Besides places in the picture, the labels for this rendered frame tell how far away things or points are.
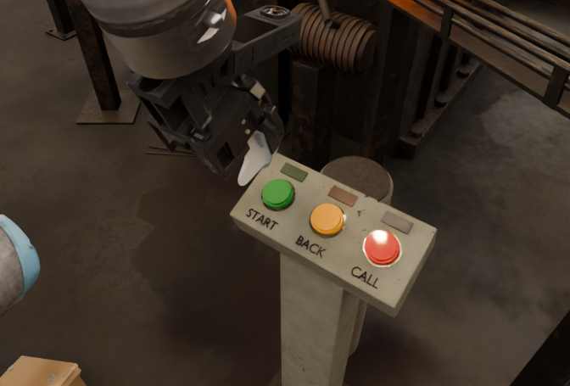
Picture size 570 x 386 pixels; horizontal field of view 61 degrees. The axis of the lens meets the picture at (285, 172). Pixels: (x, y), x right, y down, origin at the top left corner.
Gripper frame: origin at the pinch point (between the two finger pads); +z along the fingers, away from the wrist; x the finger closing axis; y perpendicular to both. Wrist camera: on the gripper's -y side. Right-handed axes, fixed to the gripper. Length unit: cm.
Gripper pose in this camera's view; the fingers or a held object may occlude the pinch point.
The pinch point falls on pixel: (262, 153)
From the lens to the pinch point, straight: 54.2
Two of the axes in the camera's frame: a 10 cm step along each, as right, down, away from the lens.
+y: -5.3, 7.9, -3.2
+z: 2.1, 4.9, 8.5
